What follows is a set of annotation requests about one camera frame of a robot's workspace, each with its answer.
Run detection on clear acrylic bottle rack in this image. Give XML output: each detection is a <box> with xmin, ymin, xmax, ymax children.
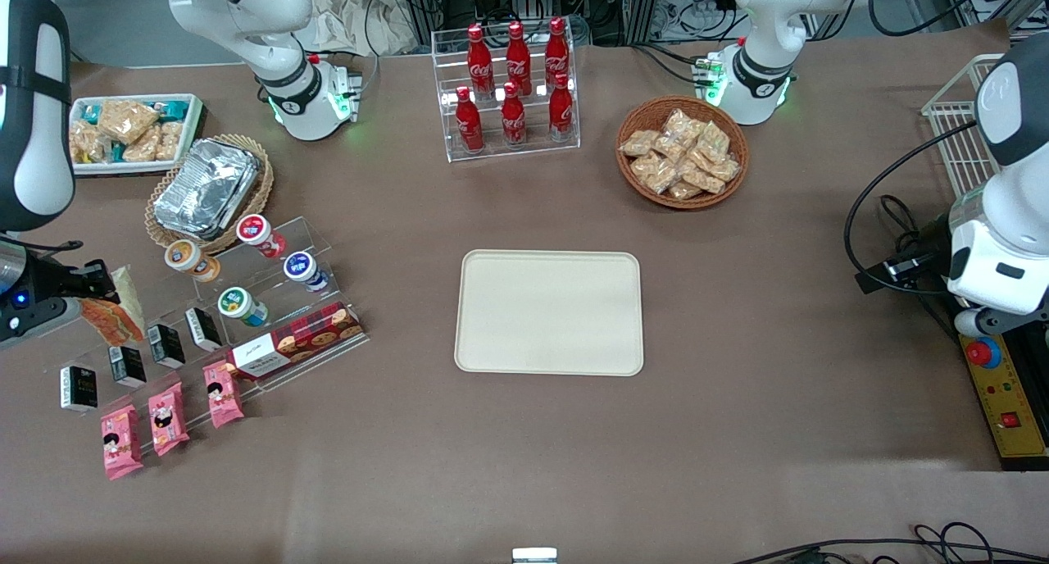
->
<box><xmin>432</xmin><ymin>23</ymin><xmax>582</xmax><ymax>164</ymax></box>

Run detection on red cola bottle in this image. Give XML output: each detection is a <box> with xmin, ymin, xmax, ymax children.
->
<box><xmin>501</xmin><ymin>82</ymin><xmax>528</xmax><ymax>148</ymax></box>
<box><xmin>548</xmin><ymin>74</ymin><xmax>575</xmax><ymax>143</ymax></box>
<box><xmin>506</xmin><ymin>21</ymin><xmax>533</xmax><ymax>96</ymax></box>
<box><xmin>455</xmin><ymin>86</ymin><xmax>485</xmax><ymax>153</ymax></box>
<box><xmin>467</xmin><ymin>25</ymin><xmax>496</xmax><ymax>99</ymax></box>
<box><xmin>544</xmin><ymin>17</ymin><xmax>570</xmax><ymax>85</ymax></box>

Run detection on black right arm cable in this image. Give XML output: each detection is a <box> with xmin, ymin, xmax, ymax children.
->
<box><xmin>0</xmin><ymin>238</ymin><xmax>84</xmax><ymax>253</ymax></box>

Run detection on red cookie box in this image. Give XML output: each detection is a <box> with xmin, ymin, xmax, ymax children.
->
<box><xmin>226</xmin><ymin>302</ymin><xmax>365</xmax><ymax>383</ymax></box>

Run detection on oval wicker basket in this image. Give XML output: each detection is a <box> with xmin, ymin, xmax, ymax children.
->
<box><xmin>145</xmin><ymin>134</ymin><xmax>275</xmax><ymax>257</ymax></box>

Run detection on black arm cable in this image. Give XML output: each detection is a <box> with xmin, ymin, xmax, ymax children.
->
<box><xmin>0</xmin><ymin>238</ymin><xmax>84</xmax><ymax>253</ymax></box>
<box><xmin>844</xmin><ymin>120</ymin><xmax>981</xmax><ymax>296</ymax></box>

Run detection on orange lid yogurt cup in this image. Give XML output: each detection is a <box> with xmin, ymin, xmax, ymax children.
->
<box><xmin>164</xmin><ymin>239</ymin><xmax>221</xmax><ymax>284</ymax></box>

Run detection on blue lid yogurt cup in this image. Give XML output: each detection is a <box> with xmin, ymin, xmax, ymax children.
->
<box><xmin>284</xmin><ymin>252</ymin><xmax>329</xmax><ymax>293</ymax></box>

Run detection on black cable loop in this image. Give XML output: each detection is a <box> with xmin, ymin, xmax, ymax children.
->
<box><xmin>879</xmin><ymin>193</ymin><xmax>943</xmax><ymax>257</ymax></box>

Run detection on round wicker basket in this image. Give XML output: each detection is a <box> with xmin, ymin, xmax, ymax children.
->
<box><xmin>615</xmin><ymin>96</ymin><xmax>750</xmax><ymax>212</ymax></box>

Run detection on yellow emergency stop box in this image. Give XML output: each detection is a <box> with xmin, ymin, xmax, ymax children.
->
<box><xmin>958</xmin><ymin>334</ymin><xmax>1049</xmax><ymax>461</ymax></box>

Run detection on crumpled beige cloth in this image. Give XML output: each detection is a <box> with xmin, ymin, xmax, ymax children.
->
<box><xmin>293</xmin><ymin>0</ymin><xmax>420</xmax><ymax>57</ymax></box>

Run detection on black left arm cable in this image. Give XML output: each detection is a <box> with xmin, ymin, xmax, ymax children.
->
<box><xmin>844</xmin><ymin>120</ymin><xmax>981</xmax><ymax>296</ymax></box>

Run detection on black floor cables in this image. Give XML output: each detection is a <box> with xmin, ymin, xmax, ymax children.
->
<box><xmin>728</xmin><ymin>521</ymin><xmax>1049</xmax><ymax>564</ymax></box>

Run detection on small black box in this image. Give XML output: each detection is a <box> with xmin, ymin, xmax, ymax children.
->
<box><xmin>59</xmin><ymin>366</ymin><xmax>99</xmax><ymax>413</ymax></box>
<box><xmin>109</xmin><ymin>344</ymin><xmax>148</xmax><ymax>389</ymax></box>
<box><xmin>185</xmin><ymin>307</ymin><xmax>224</xmax><ymax>353</ymax></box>
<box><xmin>148</xmin><ymin>326</ymin><xmax>187</xmax><ymax>370</ymax></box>

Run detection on beige plastic tray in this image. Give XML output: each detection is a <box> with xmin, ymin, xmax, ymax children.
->
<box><xmin>454</xmin><ymin>250</ymin><xmax>645</xmax><ymax>377</ymax></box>

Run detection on red lid yogurt cup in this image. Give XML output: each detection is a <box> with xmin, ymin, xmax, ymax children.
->
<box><xmin>236</xmin><ymin>214</ymin><xmax>287</xmax><ymax>260</ymax></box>

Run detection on green lid yogurt cup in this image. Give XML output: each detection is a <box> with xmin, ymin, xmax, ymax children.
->
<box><xmin>217</xmin><ymin>287</ymin><xmax>269</xmax><ymax>329</ymax></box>

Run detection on triangle sandwich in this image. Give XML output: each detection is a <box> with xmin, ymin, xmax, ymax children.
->
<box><xmin>80</xmin><ymin>266</ymin><xmax>148</xmax><ymax>346</ymax></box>

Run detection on clear acrylic stepped stand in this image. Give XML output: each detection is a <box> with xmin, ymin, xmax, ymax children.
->
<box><xmin>37</xmin><ymin>214</ymin><xmax>371</xmax><ymax>455</ymax></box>

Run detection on white wire rack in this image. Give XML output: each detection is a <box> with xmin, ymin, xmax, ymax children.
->
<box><xmin>921</xmin><ymin>53</ymin><xmax>1006</xmax><ymax>201</ymax></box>

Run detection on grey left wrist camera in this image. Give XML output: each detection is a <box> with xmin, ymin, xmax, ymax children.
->
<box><xmin>954</xmin><ymin>305</ymin><xmax>1049</xmax><ymax>337</ymax></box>

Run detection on stacked foil containers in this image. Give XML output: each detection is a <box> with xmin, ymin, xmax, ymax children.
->
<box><xmin>153</xmin><ymin>139</ymin><xmax>262</xmax><ymax>242</ymax></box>

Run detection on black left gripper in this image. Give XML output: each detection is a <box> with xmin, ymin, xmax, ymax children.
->
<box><xmin>855</xmin><ymin>218</ymin><xmax>953</xmax><ymax>295</ymax></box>

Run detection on pink snack packet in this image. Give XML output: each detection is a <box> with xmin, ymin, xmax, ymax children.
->
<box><xmin>148</xmin><ymin>382</ymin><xmax>191</xmax><ymax>457</ymax></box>
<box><xmin>202</xmin><ymin>361</ymin><xmax>246</xmax><ymax>430</ymax></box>
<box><xmin>100</xmin><ymin>405</ymin><xmax>145</xmax><ymax>481</ymax></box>

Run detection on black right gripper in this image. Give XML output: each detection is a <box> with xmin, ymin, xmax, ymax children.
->
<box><xmin>3</xmin><ymin>258</ymin><xmax>119</xmax><ymax>312</ymax></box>

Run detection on white plastic bin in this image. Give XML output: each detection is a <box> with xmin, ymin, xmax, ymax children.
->
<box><xmin>69</xmin><ymin>94</ymin><xmax>205</xmax><ymax>178</ymax></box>

